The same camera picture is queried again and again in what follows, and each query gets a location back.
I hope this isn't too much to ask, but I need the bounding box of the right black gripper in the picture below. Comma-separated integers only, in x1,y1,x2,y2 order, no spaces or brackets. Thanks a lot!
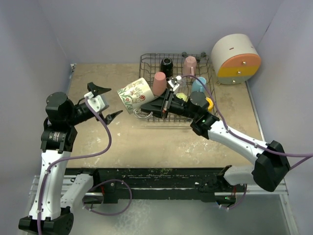
141,88,198,119

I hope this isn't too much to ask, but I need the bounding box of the light green faceted mug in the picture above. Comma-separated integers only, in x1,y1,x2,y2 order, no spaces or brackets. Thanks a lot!
176,93,188,102

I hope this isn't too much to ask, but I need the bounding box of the white floral mug green inside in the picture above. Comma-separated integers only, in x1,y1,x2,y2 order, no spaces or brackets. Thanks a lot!
117,77,155,119

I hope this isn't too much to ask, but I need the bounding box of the light blue mug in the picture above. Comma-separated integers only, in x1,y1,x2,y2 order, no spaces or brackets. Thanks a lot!
191,77,206,93

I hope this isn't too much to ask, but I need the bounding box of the yellow mug black handle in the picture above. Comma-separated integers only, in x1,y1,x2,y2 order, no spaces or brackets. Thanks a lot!
206,97,214,112

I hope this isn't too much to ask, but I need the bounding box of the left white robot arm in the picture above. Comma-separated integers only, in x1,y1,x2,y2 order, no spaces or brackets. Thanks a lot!
18,82,120,235

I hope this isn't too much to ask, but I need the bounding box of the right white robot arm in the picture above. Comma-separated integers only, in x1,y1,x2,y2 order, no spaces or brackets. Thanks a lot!
140,90,291,192

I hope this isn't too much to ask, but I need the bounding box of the black cup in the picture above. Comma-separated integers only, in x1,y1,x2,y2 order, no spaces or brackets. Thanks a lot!
160,57,173,78

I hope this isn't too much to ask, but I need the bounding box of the pale pink faceted mug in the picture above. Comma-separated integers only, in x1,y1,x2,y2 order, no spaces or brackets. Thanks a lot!
182,56,197,75

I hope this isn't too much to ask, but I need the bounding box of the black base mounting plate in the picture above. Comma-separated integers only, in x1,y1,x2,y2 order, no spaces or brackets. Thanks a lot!
66,167,245,205

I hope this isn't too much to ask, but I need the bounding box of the round three-drawer storage box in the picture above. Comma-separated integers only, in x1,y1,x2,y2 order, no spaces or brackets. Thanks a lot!
211,34,262,85

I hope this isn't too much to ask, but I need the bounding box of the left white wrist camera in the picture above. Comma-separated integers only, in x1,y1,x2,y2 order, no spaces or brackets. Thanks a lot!
84,92,109,114

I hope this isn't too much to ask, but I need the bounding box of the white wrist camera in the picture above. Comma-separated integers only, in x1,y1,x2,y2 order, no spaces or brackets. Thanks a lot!
167,76,182,92
84,92,109,114

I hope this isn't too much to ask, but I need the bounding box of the pink handleless tumbler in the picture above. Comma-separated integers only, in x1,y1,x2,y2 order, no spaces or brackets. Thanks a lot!
152,72,167,96

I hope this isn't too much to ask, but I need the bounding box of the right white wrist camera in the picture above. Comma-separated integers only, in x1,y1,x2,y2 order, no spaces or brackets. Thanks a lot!
167,76,182,92

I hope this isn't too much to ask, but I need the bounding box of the grey wire dish rack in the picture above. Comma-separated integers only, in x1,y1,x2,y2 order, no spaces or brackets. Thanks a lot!
139,52,217,122

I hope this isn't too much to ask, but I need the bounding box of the aluminium rail frame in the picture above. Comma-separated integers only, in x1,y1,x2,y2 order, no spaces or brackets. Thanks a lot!
19,72,291,235

